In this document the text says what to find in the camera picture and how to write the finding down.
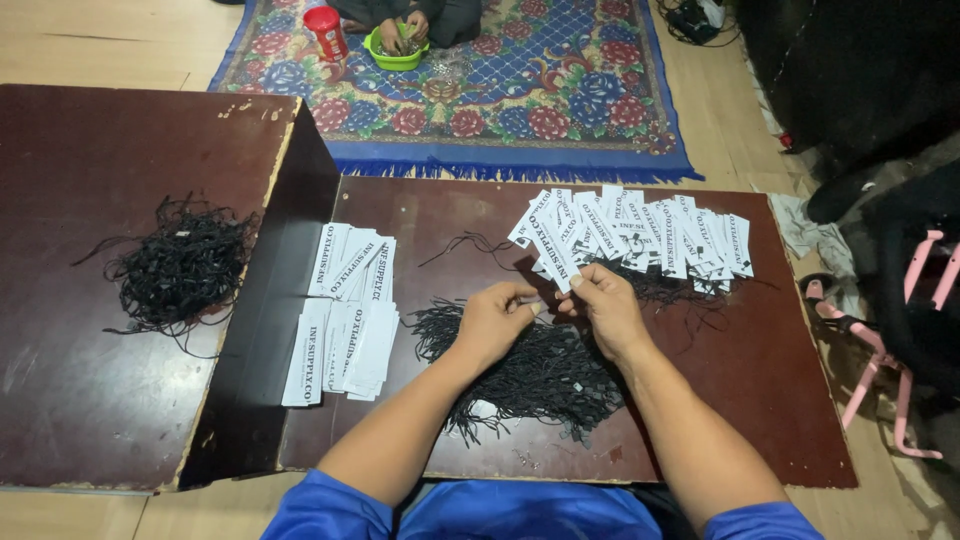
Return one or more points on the person's left hand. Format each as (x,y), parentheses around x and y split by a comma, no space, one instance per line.
(491,319)

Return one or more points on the person's right hand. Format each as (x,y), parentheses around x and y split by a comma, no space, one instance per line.
(611,307)

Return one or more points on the white paper hang tag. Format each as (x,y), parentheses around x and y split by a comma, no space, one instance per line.
(553,259)

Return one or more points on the pile of strung white tags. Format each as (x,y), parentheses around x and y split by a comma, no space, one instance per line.
(645,236)

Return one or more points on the stacks of blank white tags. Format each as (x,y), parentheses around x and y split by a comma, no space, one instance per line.
(346,311)

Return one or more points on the person's blue shirt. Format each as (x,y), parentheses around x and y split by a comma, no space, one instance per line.
(525,510)

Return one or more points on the white crumpled cloth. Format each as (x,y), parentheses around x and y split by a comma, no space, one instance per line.
(814,232)

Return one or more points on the blue floral rug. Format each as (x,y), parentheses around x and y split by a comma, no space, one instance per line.
(540,97)

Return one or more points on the clear bag of small metal pins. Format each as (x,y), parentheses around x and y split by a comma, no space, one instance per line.
(448,66)

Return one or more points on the green plastic bowl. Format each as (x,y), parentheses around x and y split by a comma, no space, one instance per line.
(396,52)

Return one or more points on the red plastic canister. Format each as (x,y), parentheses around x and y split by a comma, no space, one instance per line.
(327,31)

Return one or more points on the black fabric heap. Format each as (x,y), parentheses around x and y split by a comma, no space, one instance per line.
(847,67)

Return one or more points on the dark brown raised wooden board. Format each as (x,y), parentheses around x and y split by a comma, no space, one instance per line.
(97,262)

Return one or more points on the pink metal frame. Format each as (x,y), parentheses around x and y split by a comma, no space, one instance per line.
(892,337)

